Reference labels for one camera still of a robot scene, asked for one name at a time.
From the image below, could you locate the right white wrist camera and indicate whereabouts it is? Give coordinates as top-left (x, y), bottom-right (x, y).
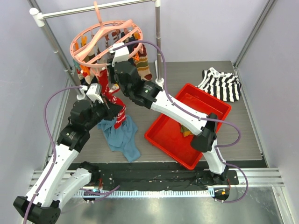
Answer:
top-left (108, 42), bottom-right (129, 67)

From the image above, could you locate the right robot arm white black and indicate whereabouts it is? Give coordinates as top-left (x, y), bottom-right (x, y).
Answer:
top-left (113, 61), bottom-right (228, 184)

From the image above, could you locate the red christmas sock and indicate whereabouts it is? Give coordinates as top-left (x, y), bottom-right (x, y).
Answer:
top-left (77, 65), bottom-right (94, 85)
top-left (97, 67), bottom-right (126, 129)

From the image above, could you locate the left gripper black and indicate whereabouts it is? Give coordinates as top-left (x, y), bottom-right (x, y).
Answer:
top-left (84, 96), bottom-right (122, 131)

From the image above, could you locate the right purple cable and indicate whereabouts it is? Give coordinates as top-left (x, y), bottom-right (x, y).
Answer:
top-left (108, 41), bottom-right (249, 203)

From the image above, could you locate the purple cable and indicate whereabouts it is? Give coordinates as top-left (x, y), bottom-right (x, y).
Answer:
top-left (22, 85), bottom-right (91, 222)
top-left (108, 41), bottom-right (249, 203)

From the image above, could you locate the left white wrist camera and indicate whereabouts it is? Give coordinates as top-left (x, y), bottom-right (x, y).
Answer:
top-left (79, 83), bottom-right (104, 104)

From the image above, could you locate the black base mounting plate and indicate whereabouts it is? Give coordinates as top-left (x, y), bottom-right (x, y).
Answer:
top-left (88, 161), bottom-right (239, 191)

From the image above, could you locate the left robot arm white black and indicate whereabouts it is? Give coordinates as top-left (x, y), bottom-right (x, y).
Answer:
top-left (14, 100), bottom-right (122, 224)

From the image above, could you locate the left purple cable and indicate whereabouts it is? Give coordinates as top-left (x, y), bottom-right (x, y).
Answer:
top-left (22, 85), bottom-right (91, 222)

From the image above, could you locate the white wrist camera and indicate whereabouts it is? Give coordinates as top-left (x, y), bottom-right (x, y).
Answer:
top-left (108, 42), bottom-right (129, 67)
top-left (79, 83), bottom-right (104, 104)

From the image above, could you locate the pink round clip hanger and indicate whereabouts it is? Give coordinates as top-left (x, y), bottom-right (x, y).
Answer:
top-left (70, 1), bottom-right (143, 73)

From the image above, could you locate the white slotted cable duct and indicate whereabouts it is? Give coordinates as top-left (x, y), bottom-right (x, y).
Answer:
top-left (73, 188), bottom-right (214, 198)

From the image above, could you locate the metal clothes rack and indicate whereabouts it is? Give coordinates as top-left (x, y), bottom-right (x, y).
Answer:
top-left (28, 0), bottom-right (166, 98)

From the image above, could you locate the black white striped garment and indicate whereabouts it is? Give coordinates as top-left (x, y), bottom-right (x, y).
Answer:
top-left (198, 67), bottom-right (242, 103)

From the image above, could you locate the blue cloth garment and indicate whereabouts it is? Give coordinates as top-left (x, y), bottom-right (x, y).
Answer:
top-left (97, 115), bottom-right (141, 162)

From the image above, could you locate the red plastic tray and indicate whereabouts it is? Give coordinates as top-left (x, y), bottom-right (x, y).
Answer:
top-left (144, 84), bottom-right (231, 170)

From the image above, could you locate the maroon striped sock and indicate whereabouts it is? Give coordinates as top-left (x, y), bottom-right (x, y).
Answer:
top-left (133, 44), bottom-right (152, 81)

